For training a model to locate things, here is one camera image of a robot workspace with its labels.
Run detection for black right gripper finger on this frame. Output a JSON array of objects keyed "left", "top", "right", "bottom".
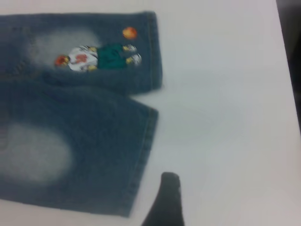
[{"left": 140, "top": 171, "right": 186, "bottom": 226}]

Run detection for blue denim shorts with print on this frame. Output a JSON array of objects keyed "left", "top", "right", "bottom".
[{"left": 0, "top": 10, "right": 163, "bottom": 218}]

